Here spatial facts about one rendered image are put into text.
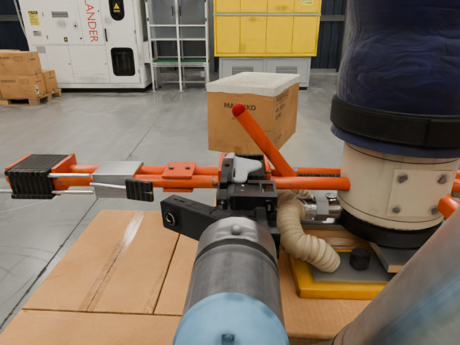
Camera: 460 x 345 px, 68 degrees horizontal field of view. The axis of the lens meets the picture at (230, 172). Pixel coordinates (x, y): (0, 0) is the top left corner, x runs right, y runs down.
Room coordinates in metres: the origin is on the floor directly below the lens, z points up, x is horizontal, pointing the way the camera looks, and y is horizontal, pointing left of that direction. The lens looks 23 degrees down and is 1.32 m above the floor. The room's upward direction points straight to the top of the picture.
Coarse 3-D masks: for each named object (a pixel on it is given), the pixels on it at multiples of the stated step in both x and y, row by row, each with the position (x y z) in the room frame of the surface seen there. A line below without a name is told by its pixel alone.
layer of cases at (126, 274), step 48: (96, 240) 1.12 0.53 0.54; (144, 240) 1.12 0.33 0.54; (192, 240) 1.12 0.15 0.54; (48, 288) 0.85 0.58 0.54; (96, 288) 0.85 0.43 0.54; (144, 288) 0.85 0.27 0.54; (0, 336) 0.67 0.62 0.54; (48, 336) 0.67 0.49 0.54; (96, 336) 0.67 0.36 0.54; (144, 336) 0.67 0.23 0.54
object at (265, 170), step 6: (222, 156) 0.55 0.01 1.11; (240, 156) 0.57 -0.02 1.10; (246, 156) 0.57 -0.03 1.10; (252, 156) 0.57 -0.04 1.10; (258, 156) 0.57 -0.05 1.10; (264, 156) 0.55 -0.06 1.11; (264, 162) 0.53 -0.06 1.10; (264, 168) 0.53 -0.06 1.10; (234, 174) 0.49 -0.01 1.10; (252, 174) 0.49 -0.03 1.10; (258, 174) 0.49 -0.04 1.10; (264, 174) 0.49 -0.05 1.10; (270, 174) 0.49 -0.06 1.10; (246, 180) 0.48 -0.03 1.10; (270, 180) 0.49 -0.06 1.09
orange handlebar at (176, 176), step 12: (72, 168) 0.55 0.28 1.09; (84, 168) 0.55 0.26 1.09; (96, 168) 0.55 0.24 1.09; (144, 168) 0.55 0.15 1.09; (156, 168) 0.55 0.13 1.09; (168, 168) 0.53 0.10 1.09; (180, 168) 0.53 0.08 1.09; (192, 168) 0.53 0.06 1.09; (204, 168) 0.55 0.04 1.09; (216, 168) 0.55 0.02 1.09; (300, 168) 0.54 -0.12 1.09; (312, 168) 0.54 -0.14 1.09; (324, 168) 0.54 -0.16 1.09; (336, 168) 0.54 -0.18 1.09; (60, 180) 0.51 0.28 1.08; (72, 180) 0.51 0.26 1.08; (84, 180) 0.51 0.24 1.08; (144, 180) 0.51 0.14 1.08; (156, 180) 0.51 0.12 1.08; (168, 180) 0.50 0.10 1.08; (180, 180) 0.50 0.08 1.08; (192, 180) 0.50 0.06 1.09; (204, 180) 0.50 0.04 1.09; (216, 180) 0.50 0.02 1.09; (276, 180) 0.50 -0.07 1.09; (288, 180) 0.50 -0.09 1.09; (300, 180) 0.50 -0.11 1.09; (312, 180) 0.50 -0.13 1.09; (324, 180) 0.50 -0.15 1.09; (336, 180) 0.50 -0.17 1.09; (348, 180) 0.50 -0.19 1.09; (456, 180) 0.50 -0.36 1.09; (444, 204) 0.42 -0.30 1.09; (456, 204) 0.41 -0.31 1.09
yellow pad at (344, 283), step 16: (352, 256) 0.43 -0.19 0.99; (368, 256) 0.42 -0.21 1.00; (304, 272) 0.42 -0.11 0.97; (320, 272) 0.41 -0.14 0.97; (336, 272) 0.41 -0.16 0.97; (352, 272) 0.41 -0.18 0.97; (368, 272) 0.41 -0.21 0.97; (384, 272) 0.41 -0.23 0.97; (304, 288) 0.38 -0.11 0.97; (320, 288) 0.38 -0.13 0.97; (336, 288) 0.38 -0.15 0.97; (352, 288) 0.38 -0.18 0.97; (368, 288) 0.38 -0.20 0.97
